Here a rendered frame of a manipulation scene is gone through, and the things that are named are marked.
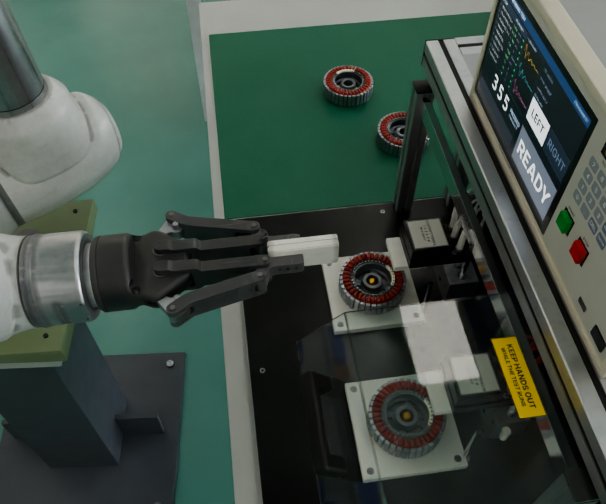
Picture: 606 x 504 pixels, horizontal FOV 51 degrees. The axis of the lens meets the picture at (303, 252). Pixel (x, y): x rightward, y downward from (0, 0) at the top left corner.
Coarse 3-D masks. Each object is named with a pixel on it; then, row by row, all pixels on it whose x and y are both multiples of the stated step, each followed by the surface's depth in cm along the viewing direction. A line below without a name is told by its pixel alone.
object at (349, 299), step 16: (352, 256) 109; (368, 256) 109; (384, 256) 110; (352, 272) 107; (368, 272) 110; (384, 272) 109; (400, 272) 107; (352, 288) 105; (368, 288) 106; (384, 288) 107; (400, 288) 105; (352, 304) 105; (368, 304) 103; (384, 304) 103
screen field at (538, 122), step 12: (540, 108) 69; (528, 120) 72; (540, 120) 69; (540, 132) 69; (552, 132) 67; (540, 144) 70; (552, 144) 67; (552, 156) 67; (564, 156) 65; (564, 168) 65
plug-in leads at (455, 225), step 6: (468, 192) 96; (456, 216) 100; (480, 216) 101; (450, 222) 101; (456, 222) 98; (480, 222) 101; (450, 228) 102; (456, 228) 98; (486, 228) 101; (450, 234) 101; (456, 234) 100; (462, 234) 97; (462, 240) 98; (456, 246) 99; (462, 246) 99
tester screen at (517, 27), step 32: (512, 0) 73; (512, 32) 74; (512, 64) 74; (544, 64) 67; (512, 96) 75; (544, 96) 68; (512, 128) 76; (576, 128) 62; (512, 160) 77; (544, 160) 69
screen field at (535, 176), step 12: (516, 144) 76; (528, 144) 73; (516, 156) 76; (528, 156) 73; (528, 168) 73; (540, 168) 70; (528, 180) 74; (540, 180) 71; (540, 192) 71; (552, 192) 68; (540, 204) 71
